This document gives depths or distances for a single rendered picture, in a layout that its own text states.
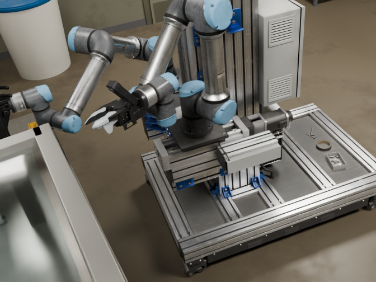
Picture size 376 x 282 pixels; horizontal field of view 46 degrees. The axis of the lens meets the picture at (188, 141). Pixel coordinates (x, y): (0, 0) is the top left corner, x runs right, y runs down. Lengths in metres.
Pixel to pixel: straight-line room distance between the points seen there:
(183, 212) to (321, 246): 0.78
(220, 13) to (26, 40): 2.98
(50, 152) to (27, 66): 3.81
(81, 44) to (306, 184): 1.44
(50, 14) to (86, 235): 3.86
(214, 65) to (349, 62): 2.67
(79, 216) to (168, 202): 1.94
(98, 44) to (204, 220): 1.08
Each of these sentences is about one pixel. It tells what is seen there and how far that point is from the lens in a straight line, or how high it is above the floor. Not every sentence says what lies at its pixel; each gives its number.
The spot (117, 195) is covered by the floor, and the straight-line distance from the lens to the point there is 2.98.
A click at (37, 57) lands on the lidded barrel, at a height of 0.24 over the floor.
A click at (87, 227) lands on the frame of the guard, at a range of 0.59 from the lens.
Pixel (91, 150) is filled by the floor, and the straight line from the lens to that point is 3.41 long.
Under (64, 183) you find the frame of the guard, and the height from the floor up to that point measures 1.60.
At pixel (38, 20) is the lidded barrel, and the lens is 4.30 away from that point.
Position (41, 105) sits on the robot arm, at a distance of 1.91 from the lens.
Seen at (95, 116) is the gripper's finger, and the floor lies 1.23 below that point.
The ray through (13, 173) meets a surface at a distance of 0.74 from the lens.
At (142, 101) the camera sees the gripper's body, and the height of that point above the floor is 1.23.
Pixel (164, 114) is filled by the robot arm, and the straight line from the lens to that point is 1.60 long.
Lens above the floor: 2.02
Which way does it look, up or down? 38 degrees down
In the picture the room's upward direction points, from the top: 8 degrees counter-clockwise
